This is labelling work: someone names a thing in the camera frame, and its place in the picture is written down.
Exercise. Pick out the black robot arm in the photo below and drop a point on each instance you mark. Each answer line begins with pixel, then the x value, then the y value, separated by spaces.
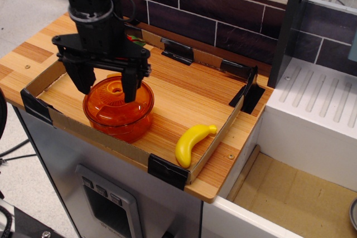
pixel 95 10

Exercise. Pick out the red toy chili pepper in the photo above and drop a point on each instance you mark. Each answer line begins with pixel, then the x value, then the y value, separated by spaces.
pixel 138 41

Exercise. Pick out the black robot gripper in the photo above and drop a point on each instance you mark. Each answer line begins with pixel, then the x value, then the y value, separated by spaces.
pixel 103 45

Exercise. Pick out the grey plate edge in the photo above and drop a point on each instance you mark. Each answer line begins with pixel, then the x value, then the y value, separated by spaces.
pixel 353 213

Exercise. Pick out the cardboard fence with black tape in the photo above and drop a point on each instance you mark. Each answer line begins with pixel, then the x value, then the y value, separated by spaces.
pixel 190 88

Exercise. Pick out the orange transparent plastic pot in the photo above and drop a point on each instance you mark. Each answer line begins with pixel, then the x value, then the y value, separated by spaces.
pixel 128 133

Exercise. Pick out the orange transparent pot lid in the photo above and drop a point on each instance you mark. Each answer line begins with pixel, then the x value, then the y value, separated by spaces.
pixel 105 104

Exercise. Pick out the white toy sink unit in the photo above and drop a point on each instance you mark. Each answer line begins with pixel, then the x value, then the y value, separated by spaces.
pixel 297 175

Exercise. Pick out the silver toy dishwasher front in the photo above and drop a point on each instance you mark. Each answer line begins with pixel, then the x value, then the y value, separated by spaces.
pixel 105 196

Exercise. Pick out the yellow toy banana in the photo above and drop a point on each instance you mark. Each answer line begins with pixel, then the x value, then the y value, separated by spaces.
pixel 189 139

